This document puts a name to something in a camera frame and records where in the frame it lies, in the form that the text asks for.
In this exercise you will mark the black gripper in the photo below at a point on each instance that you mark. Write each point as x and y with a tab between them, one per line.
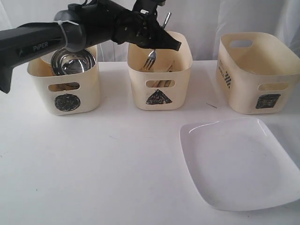
148	34

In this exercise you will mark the steel fork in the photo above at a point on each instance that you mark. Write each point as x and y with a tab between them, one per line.
153	55

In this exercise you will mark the wooden chopstick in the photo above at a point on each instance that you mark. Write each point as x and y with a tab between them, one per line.
161	84
170	68

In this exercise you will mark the stainless steel bowl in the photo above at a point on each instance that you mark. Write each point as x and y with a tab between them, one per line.
64	62

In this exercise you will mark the small white bowl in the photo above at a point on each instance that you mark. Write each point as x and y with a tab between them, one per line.
46	59

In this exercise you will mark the white square plate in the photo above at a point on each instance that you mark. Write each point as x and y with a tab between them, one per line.
239	165

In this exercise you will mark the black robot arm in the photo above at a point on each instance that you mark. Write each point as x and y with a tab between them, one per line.
81	26

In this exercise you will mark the cream bin with triangle mark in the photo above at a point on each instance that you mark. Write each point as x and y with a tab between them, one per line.
168	98

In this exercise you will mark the cream bin with circle mark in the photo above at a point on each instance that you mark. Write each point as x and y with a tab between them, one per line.
66	94

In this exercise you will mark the cream bin with square mark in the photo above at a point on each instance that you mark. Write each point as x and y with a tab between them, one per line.
256	71

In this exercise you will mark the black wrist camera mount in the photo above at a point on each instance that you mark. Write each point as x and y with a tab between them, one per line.
148	5

